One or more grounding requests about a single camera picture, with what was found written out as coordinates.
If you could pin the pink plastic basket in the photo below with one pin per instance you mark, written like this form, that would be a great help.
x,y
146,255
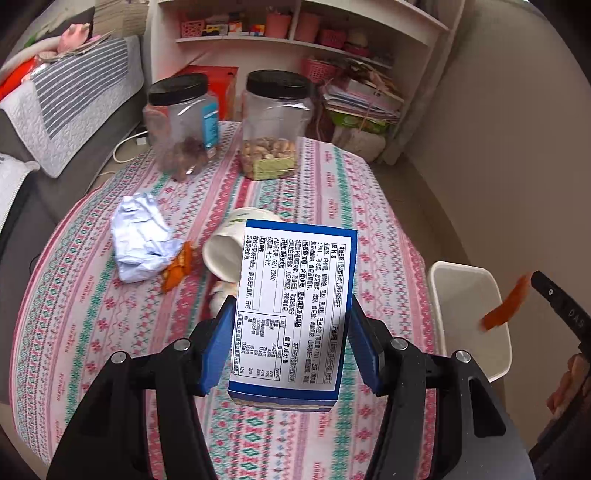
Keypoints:
x,y
318,70

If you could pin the stack of books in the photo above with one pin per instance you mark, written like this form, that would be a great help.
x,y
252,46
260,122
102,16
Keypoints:
x,y
122,18

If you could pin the white plastic bin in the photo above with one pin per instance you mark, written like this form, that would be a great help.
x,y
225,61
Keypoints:
x,y
461,314

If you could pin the patterned pink tablecloth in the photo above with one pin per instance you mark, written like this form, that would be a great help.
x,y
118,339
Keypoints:
x,y
92,323

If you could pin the crumpled white tissue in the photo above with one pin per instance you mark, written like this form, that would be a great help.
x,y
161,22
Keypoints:
x,y
220,300

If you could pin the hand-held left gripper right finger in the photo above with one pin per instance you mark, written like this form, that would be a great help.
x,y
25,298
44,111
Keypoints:
x,y
364,350

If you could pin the pile of papers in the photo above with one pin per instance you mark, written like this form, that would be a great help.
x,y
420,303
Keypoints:
x,y
364,99

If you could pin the striped sofa seat cover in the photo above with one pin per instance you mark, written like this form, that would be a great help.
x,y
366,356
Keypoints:
x,y
14,184

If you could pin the pink cup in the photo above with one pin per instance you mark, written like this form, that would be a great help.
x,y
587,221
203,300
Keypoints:
x,y
279,25
308,27

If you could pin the plastic jar of nuts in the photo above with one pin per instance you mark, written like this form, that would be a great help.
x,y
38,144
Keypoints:
x,y
274,129

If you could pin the white shelf unit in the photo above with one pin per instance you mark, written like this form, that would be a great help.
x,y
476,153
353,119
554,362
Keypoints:
x,y
231,50

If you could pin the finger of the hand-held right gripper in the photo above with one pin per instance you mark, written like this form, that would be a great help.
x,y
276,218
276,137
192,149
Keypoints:
x,y
561,304

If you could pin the blue label plastic jar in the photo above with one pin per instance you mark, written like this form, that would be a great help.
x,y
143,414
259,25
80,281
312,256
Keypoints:
x,y
180,129

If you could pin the red cardboard box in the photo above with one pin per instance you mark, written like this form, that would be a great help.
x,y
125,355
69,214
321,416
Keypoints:
x,y
221,81

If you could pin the pink plush toy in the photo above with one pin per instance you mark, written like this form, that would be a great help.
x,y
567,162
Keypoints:
x,y
76,37

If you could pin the small orange peel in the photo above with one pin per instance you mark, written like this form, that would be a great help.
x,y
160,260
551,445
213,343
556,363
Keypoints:
x,y
178,267

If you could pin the white paper cup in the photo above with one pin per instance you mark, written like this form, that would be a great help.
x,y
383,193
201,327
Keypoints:
x,y
221,254

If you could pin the person's right hand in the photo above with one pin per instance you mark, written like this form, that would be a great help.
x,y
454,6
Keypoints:
x,y
565,383

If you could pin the pink lattice box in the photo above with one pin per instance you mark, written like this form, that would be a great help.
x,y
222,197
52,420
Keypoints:
x,y
191,30

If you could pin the orange cushion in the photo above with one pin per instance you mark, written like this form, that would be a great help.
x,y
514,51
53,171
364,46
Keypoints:
x,y
18,78

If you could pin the crumpled silver-blue wrapper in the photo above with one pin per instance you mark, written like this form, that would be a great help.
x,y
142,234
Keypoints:
x,y
141,240

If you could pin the grey sofa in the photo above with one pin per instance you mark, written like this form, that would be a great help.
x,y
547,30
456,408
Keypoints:
x,y
69,184

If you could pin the pink storage box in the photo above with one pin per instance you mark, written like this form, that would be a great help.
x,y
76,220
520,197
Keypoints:
x,y
332,39

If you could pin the white bag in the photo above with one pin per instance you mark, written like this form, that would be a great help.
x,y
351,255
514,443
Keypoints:
x,y
360,145

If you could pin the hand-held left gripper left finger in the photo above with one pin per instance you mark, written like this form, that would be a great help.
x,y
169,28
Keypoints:
x,y
217,350

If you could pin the blue white label box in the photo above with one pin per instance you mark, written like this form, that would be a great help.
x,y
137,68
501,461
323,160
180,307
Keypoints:
x,y
291,314

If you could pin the long orange peel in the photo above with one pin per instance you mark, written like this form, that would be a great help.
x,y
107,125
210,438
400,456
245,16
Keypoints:
x,y
505,304

